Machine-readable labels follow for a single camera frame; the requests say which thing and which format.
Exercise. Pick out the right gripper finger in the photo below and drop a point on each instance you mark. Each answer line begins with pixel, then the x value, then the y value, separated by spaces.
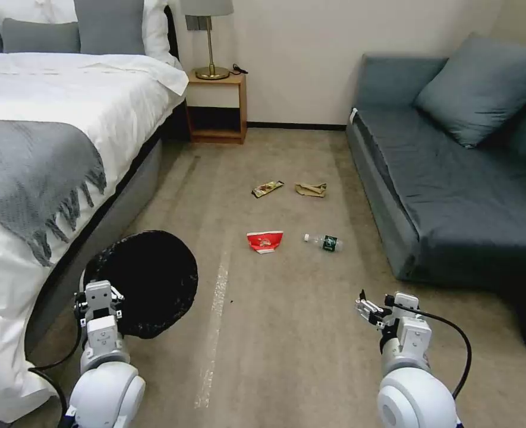
pixel 369 305
pixel 373 317

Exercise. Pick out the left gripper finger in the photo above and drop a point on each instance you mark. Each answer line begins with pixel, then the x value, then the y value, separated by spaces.
pixel 117 295
pixel 81 295

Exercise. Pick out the black round trash bin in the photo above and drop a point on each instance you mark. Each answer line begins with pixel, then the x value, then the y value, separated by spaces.
pixel 155 281

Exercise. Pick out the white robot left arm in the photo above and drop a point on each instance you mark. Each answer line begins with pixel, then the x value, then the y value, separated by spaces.
pixel 104 392

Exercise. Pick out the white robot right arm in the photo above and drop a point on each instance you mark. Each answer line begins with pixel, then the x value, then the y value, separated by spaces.
pixel 407 397

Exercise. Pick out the clear plastic bottle green label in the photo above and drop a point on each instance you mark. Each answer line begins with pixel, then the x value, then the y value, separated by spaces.
pixel 327 242

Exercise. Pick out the grey bed base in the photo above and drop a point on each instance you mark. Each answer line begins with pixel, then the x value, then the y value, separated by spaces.
pixel 124 196

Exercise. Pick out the crumpled brown paper bag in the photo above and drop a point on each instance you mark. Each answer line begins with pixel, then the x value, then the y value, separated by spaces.
pixel 311 189

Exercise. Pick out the blue-grey sofa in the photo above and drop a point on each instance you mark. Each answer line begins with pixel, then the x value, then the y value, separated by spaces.
pixel 445 200

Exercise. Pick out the grey fringed throw blanket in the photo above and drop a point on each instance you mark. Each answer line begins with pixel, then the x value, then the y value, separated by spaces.
pixel 26 169

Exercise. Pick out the brown snack wrapper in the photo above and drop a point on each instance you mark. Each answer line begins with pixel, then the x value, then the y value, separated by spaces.
pixel 267 188

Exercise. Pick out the white sofa tag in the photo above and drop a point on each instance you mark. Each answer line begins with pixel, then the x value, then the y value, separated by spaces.
pixel 353 116

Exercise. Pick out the white bed duvet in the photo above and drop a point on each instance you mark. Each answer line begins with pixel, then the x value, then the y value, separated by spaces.
pixel 66 93

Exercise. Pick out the wooden nightstand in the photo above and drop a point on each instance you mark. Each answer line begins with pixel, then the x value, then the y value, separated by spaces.
pixel 241 111

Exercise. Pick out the large blue-grey cushion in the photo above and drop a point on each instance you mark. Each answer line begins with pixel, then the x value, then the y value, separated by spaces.
pixel 481 89

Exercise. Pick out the small grey pillow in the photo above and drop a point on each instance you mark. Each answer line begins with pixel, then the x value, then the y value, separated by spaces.
pixel 40 38

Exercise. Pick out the brass table lamp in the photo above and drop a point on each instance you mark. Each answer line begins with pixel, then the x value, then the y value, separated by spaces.
pixel 209 44

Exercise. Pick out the white pillow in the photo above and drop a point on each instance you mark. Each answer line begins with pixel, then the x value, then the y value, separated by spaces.
pixel 158 31
pixel 35 11

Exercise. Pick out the black headboard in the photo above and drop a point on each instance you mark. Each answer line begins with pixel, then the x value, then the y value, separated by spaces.
pixel 172 31

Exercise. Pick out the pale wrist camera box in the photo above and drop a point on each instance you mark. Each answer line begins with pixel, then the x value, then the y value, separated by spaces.
pixel 98 298
pixel 406 303

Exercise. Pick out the grey wall switch panel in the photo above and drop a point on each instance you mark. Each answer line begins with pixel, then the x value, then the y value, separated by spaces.
pixel 193 22

